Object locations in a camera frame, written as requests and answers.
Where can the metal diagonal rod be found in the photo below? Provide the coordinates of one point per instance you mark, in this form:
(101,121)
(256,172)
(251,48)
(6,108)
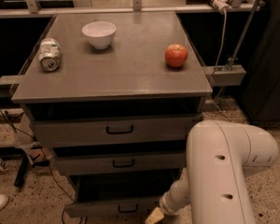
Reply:
(231,60)

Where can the grey top drawer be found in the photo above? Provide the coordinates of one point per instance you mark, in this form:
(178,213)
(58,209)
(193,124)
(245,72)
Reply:
(115,122)

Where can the grey middle drawer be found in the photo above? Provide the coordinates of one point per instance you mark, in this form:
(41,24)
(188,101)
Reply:
(120,158)

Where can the white bowl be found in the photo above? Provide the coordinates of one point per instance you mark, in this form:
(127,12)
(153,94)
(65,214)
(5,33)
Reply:
(99,34)

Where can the red apple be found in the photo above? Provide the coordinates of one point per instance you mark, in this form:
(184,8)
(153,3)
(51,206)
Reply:
(176,55)

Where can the crushed white soda can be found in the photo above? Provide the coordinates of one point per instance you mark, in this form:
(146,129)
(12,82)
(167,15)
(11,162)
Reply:
(49,54)

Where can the grey drawer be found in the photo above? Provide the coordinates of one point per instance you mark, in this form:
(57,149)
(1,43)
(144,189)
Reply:
(115,122)
(120,158)
(120,193)

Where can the grey bottom drawer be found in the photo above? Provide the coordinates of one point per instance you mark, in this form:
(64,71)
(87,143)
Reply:
(120,193)

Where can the black tool on floor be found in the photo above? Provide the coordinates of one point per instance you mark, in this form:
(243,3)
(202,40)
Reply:
(28,160)

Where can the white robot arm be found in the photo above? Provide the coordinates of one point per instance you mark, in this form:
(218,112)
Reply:
(220,155)

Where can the grey drawer cabinet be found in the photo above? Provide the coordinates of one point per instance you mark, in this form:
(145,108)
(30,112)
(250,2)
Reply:
(131,68)

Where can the grey metal bracket block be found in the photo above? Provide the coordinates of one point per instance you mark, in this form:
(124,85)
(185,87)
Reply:
(221,77)

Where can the dark cabinet right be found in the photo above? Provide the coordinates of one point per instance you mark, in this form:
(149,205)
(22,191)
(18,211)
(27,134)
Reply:
(260,90)

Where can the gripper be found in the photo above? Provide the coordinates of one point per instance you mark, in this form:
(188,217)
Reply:
(166,205)

